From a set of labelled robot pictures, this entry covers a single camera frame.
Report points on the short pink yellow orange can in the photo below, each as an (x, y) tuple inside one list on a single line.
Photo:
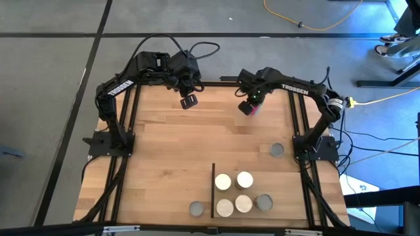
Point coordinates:
[(196, 208)]

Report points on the black aluminium rig frame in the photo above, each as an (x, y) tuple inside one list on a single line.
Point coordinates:
[(210, 84)]

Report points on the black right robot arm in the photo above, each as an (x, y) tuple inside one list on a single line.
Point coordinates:
[(295, 89)]

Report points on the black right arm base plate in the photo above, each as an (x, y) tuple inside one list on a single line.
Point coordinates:
[(328, 152)]

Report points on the black power strip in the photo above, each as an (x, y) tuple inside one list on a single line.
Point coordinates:
[(229, 79)]

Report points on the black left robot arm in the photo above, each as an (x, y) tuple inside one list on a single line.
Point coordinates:
[(108, 111)]

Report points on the yellow green labelled can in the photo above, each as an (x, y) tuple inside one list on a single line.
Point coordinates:
[(244, 180)]

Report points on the white teal Mixed label can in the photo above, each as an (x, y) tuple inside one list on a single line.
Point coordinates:
[(264, 202)]

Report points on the orange yellow fruit can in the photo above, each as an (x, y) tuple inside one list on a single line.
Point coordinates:
[(223, 182)]

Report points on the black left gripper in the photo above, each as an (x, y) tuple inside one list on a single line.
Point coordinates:
[(187, 85)]

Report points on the pale teal can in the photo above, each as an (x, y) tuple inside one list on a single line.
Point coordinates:
[(277, 149)]

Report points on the pale-lidded tin can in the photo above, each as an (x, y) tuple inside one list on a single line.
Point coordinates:
[(243, 203)]

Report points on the white printed card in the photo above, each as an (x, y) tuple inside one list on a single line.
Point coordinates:
[(357, 191)]

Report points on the black desk edge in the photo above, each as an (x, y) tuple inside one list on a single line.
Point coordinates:
[(387, 196)]

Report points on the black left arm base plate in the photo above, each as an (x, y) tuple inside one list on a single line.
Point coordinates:
[(98, 149)]

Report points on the black metal stand base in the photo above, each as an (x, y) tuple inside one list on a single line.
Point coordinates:
[(377, 84)]

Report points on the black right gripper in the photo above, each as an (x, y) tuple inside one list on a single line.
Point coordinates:
[(256, 88)]

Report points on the person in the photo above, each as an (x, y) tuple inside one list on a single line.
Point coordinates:
[(411, 16)]

